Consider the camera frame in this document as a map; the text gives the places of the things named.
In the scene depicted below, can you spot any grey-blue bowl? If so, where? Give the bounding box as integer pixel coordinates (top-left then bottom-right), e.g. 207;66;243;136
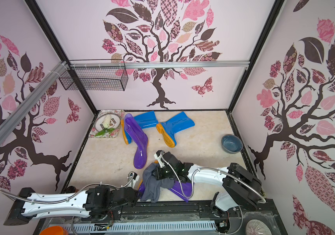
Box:
221;135;244;154

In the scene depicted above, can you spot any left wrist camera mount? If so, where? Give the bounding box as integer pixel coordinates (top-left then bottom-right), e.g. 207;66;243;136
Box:
127;171;140;188

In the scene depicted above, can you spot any orange round object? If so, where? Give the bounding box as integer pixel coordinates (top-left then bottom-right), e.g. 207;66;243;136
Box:
40;226;69;235

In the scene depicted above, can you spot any blue boot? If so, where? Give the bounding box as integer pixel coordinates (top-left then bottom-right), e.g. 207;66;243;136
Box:
121;111;158;145
156;112;195;148

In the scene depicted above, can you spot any white patterned plate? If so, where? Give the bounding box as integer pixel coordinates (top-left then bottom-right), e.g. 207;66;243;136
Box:
94;113;121;132

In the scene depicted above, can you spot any round wire fan guard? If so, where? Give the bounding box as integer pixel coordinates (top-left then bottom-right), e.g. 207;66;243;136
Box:
245;219;272;235

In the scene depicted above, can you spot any floral square tray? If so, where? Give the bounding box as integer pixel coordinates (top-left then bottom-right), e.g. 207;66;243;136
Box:
89;110;125;139

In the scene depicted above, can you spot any grey cloth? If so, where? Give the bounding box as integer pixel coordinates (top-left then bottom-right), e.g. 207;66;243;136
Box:
141;163;174;203

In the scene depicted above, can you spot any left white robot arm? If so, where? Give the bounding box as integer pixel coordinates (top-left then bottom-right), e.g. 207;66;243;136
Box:
2;185;139;226

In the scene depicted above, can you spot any black wire basket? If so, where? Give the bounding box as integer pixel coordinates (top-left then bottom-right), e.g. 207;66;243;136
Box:
59;59;128;91

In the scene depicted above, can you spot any blue boot on left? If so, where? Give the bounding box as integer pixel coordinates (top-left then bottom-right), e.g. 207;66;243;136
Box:
121;111;158;145

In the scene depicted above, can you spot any white slotted cable duct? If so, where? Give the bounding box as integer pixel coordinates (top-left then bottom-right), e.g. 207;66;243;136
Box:
60;220;216;235

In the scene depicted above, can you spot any blue boot on right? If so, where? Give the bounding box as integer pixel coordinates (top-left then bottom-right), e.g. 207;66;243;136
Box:
156;112;195;148

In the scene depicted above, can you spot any purple boot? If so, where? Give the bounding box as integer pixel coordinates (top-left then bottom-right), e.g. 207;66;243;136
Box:
124;114;148;169
137;160;194;203

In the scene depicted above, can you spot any brown cylinder bottle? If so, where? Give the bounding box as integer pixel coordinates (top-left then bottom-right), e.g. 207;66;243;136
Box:
64;186;79;193

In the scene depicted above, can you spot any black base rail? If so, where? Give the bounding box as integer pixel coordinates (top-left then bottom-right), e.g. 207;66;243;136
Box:
34;199;287;235

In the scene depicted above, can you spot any back aluminium rail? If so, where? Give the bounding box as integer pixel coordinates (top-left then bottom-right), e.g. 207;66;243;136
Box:
70;60;250;69

